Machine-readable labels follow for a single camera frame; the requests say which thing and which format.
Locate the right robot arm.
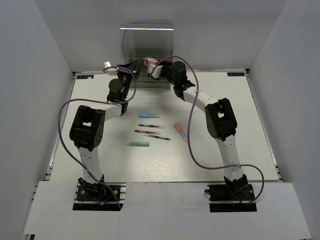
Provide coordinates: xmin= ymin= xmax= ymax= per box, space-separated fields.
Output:
xmin=144 ymin=57 xmax=248 ymax=201

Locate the orange highlighter marker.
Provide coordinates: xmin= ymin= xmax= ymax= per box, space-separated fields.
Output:
xmin=174 ymin=123 xmax=188 ymax=143

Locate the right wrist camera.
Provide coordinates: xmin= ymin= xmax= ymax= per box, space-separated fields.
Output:
xmin=147 ymin=63 xmax=163 ymax=80

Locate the green gel pen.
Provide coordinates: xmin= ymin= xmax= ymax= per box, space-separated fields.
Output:
xmin=144 ymin=133 xmax=171 ymax=141

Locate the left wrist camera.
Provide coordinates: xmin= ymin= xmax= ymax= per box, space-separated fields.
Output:
xmin=103 ymin=61 xmax=118 ymax=76

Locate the purple gel pen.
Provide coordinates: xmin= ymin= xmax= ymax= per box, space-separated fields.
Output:
xmin=138 ymin=123 xmax=165 ymax=129

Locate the clear acrylic drawer organizer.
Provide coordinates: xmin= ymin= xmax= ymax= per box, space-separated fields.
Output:
xmin=120 ymin=21 xmax=174 ymax=89

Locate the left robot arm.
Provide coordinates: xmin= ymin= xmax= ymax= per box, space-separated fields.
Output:
xmin=69 ymin=58 xmax=143 ymax=200

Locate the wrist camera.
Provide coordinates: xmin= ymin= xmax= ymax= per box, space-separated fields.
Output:
xmin=147 ymin=63 xmax=163 ymax=80
xmin=103 ymin=61 xmax=118 ymax=76

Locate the red gel pen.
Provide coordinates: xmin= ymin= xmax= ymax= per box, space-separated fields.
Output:
xmin=134 ymin=129 xmax=161 ymax=135

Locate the green highlighter marker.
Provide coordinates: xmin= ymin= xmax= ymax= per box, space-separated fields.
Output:
xmin=126 ymin=141 xmax=150 ymax=147

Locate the blue highlighter marker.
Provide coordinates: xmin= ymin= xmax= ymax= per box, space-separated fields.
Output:
xmin=138 ymin=112 xmax=160 ymax=119

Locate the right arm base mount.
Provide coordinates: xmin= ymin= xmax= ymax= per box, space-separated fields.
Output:
xmin=204 ymin=184 xmax=257 ymax=213

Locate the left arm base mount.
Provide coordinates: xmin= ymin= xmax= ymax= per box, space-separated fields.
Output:
xmin=72 ymin=178 xmax=126 ymax=212

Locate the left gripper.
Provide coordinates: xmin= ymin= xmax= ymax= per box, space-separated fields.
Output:
xmin=115 ymin=57 xmax=143 ymax=100

